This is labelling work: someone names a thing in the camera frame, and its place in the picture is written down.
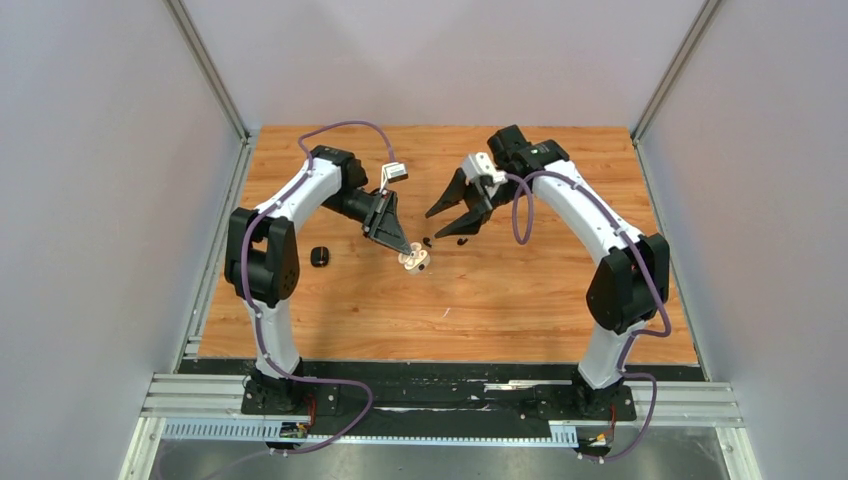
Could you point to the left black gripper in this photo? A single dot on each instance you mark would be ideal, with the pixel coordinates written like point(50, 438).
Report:
point(391, 236)

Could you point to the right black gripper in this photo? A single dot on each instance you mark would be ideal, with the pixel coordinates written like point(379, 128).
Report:
point(471, 222)

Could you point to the cream earbud charging case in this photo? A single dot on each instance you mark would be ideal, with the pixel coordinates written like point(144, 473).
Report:
point(417, 260)

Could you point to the black earbud charging case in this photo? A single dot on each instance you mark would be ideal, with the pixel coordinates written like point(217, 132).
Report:
point(320, 256)

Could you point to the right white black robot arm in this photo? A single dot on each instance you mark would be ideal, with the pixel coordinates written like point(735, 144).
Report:
point(630, 287)

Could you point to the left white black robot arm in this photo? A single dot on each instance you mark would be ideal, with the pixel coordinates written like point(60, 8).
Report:
point(262, 260)

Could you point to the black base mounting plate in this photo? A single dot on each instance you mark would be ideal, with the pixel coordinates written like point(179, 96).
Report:
point(425, 399)

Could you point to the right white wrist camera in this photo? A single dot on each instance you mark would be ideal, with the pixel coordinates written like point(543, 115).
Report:
point(479, 167)

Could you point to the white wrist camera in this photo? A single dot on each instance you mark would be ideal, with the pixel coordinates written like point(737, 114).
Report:
point(392, 172)
point(479, 167)

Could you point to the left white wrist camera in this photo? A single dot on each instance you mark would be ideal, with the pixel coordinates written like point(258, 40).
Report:
point(392, 172)

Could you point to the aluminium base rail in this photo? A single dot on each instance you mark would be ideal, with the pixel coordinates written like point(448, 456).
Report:
point(194, 406)

